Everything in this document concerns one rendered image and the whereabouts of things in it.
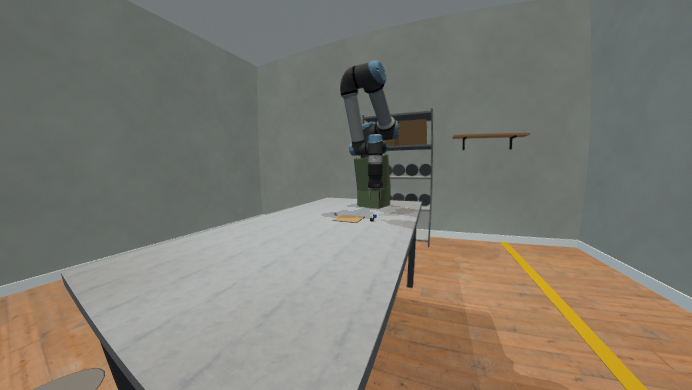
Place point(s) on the tan mat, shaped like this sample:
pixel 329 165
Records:
pixel 349 218

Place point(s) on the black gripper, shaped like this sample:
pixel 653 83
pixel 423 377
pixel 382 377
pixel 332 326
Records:
pixel 375 172

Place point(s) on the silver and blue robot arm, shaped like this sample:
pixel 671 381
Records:
pixel 370 76

